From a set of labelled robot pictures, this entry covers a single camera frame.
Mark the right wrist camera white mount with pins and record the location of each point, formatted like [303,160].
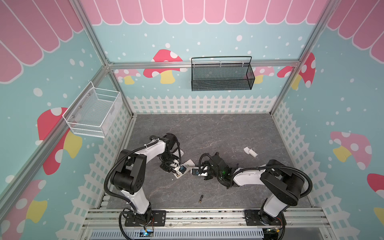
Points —
[203,172]

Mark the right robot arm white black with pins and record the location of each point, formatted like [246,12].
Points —
[287,184]

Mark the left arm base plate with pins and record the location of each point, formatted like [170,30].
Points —
[151,218]

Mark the black mesh wall basket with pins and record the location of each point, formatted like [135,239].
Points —
[228,73]

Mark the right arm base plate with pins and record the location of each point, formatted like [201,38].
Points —
[259,218]

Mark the white battery cover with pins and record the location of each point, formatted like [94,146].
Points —
[247,150]
[253,153]

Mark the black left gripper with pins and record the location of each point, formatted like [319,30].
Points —
[166,168]

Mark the white wire wall basket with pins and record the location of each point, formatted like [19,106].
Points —
[93,112]

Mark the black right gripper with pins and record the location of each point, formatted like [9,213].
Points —
[207,172]

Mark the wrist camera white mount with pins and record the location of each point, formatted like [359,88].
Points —
[179,170]
[203,172]

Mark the aluminium front rail frame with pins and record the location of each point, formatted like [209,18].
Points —
[209,224]

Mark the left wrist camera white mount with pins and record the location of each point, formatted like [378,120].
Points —
[179,170]

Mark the white air conditioner remote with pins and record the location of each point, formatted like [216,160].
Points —
[189,165]

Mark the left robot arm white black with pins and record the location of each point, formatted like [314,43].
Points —
[126,178]

